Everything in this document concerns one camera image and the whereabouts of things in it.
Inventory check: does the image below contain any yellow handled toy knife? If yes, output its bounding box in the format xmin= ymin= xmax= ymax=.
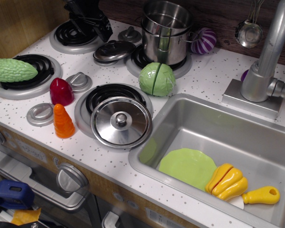
xmin=228 ymin=186 xmax=281 ymax=210

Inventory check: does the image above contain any hanging steel ladle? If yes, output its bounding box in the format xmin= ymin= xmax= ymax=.
xmin=235 ymin=0 xmax=264 ymax=48

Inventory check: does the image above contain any purple toy behind faucet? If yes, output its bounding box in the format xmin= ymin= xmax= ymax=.
xmin=240 ymin=70 xmax=249 ymax=82

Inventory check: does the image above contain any back right stove burner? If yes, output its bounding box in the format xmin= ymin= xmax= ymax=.
xmin=124 ymin=44 xmax=192 ymax=79

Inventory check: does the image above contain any silver toy faucet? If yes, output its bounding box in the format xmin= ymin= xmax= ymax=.
xmin=222 ymin=0 xmax=285 ymax=119

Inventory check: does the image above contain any small steel pot lid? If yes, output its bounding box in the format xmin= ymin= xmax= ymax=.
xmin=93 ymin=40 xmax=136 ymax=62

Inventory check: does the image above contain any orange toy carrot piece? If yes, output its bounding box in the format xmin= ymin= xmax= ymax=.
xmin=53 ymin=104 xmax=76 ymax=138

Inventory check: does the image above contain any silver sink basin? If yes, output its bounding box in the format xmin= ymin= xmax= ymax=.
xmin=129 ymin=94 xmax=285 ymax=228

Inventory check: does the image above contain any purple striped toy onion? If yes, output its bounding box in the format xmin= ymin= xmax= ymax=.
xmin=190 ymin=28 xmax=217 ymax=55

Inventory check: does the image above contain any yellow toy squash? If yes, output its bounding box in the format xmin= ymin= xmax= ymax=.
xmin=205 ymin=163 xmax=248 ymax=201

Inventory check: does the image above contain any yellow tape piece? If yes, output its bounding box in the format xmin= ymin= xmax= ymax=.
xmin=11 ymin=208 xmax=41 ymax=226

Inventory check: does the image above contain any green toy bitter gourd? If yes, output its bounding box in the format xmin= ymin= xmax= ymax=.
xmin=0 ymin=58 xmax=38 ymax=83

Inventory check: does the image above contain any green plastic plate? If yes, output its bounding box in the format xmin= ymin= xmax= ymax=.
xmin=159 ymin=148 xmax=217 ymax=191

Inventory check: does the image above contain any stove burner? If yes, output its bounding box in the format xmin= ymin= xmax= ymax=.
xmin=124 ymin=44 xmax=192 ymax=79
xmin=74 ymin=83 xmax=153 ymax=139
xmin=0 ymin=54 xmax=62 ymax=100
xmin=50 ymin=20 xmax=106 ymax=55

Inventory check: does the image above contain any large steel pot lid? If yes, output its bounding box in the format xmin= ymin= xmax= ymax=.
xmin=90 ymin=96 xmax=152 ymax=149

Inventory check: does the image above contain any silver knob under small lid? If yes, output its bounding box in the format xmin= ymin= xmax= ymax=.
xmin=94 ymin=59 xmax=118 ymax=67

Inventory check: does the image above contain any silver oven door handle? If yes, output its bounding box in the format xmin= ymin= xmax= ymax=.
xmin=0 ymin=151 xmax=87 ymax=213

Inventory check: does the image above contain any green toy cabbage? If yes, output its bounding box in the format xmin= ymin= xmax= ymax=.
xmin=138 ymin=62 xmax=176 ymax=97

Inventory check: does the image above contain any lower steel pot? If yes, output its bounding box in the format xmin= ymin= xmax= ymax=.
xmin=142 ymin=27 xmax=199 ymax=65

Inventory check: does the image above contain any silver oven dial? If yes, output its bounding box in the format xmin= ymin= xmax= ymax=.
xmin=56 ymin=162 xmax=88 ymax=193

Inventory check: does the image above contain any front right stove burner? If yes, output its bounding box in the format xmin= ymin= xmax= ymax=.
xmin=74 ymin=83 xmax=153 ymax=139

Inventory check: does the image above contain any upper steel pot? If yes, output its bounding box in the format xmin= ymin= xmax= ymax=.
xmin=141 ymin=0 xmax=194 ymax=36

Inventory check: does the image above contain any silver knob middle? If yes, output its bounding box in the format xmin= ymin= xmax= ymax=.
xmin=66 ymin=72 xmax=92 ymax=93

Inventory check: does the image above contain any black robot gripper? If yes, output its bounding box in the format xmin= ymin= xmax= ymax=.
xmin=64 ymin=0 xmax=113 ymax=42

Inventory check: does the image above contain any silver knob back centre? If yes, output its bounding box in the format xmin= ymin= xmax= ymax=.
xmin=118 ymin=26 xmax=142 ymax=43

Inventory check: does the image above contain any red toy pepper piece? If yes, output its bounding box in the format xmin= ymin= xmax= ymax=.
xmin=50 ymin=78 xmax=75 ymax=106

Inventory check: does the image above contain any steel pot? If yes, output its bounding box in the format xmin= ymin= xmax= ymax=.
xmin=141 ymin=0 xmax=194 ymax=36
xmin=142 ymin=27 xmax=199 ymax=65

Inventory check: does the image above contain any silver knob front left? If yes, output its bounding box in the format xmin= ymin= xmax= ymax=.
xmin=27 ymin=103 xmax=54 ymax=127

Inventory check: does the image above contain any blue clamp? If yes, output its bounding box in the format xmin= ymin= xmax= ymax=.
xmin=0 ymin=180 xmax=35 ymax=209

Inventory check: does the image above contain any back left stove burner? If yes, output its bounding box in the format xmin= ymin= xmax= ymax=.
xmin=50 ymin=20 xmax=106 ymax=55

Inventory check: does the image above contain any front left stove burner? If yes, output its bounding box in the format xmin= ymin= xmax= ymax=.
xmin=0 ymin=54 xmax=62 ymax=100

